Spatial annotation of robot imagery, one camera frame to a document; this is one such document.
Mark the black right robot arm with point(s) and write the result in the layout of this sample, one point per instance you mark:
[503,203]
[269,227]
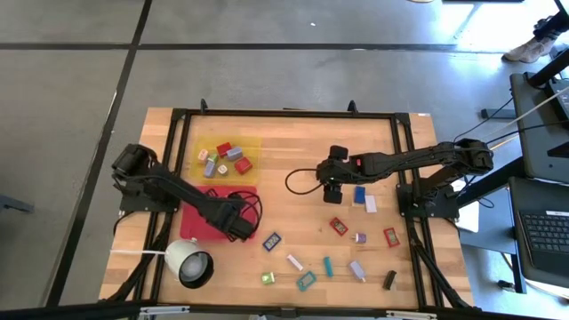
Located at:
[413,157]

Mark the white rectangular box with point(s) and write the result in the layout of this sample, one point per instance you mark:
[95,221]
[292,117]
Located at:
[371,204]

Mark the purple charger block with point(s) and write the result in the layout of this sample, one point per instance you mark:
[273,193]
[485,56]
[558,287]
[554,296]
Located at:
[360,238]

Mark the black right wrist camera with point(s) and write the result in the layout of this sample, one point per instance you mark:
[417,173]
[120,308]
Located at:
[338,152]

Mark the black aluminium table frame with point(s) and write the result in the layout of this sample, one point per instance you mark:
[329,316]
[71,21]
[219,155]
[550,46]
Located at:
[289,114]

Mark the lavender charger block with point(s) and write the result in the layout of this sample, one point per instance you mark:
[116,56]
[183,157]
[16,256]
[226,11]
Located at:
[234,153]
[209,169]

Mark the person's foot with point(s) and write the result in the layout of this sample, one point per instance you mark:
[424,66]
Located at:
[529,50]

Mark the grey desk surface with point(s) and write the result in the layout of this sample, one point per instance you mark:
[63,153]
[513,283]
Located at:
[538,133]

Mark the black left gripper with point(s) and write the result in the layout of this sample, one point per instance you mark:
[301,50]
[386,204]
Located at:
[222,213]

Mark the black desk foot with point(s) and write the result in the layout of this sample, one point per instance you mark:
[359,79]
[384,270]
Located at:
[498,113]

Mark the black rectangular block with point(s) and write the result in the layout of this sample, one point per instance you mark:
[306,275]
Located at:
[390,280]

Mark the yellow translucent plastic tray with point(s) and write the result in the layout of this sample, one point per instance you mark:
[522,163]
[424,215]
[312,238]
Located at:
[200,175]

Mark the grey laptop with keyboard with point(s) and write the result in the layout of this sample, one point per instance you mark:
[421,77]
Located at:
[547,231]

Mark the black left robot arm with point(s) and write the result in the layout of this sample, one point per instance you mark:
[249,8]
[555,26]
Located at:
[178,189]

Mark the white paper sheet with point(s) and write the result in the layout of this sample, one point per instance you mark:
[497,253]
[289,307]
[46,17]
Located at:
[469,218]

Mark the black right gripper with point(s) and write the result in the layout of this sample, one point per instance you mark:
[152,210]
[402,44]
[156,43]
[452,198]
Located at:
[340,171]

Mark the grey blue charger block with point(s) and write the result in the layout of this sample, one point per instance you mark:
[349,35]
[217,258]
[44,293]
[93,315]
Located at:
[356,270]

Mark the person's leg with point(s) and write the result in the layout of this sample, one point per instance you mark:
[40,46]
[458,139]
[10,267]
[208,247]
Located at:
[553,24]

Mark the black desk leg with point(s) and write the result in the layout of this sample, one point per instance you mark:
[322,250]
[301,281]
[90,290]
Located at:
[493,182]

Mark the grey floor object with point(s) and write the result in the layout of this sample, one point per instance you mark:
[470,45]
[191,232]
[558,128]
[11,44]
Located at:
[13,204]

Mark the blue rectangular box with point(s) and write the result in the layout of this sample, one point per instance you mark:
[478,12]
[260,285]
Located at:
[359,194]

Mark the small green charger block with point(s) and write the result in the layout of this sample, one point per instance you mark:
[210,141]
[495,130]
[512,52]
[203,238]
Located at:
[213,157]

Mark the white digital clock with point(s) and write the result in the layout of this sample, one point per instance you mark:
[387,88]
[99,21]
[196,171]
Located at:
[294,262]

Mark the black desk stand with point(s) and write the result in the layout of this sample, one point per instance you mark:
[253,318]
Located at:
[549,66]

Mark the pink white charger block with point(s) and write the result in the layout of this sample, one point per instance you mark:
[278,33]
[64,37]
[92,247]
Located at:
[203,154]

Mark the red translucent plastic tray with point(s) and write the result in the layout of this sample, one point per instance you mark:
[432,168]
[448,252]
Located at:
[191,222]

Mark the blue digital clock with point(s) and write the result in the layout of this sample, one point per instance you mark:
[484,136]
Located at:
[271,242]

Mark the white spotlight lamp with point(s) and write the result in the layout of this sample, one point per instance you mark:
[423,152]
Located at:
[178,257]

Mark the red digital clock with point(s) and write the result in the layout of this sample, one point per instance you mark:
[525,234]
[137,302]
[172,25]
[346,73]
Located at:
[338,226]
[391,237]

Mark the teal digital clock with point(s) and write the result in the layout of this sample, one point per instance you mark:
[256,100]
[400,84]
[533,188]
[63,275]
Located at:
[306,281]
[328,266]

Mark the black overhead crossbar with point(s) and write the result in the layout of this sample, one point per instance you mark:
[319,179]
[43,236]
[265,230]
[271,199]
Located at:
[66,311]

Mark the green white charger block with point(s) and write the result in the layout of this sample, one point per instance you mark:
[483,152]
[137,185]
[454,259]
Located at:
[267,278]

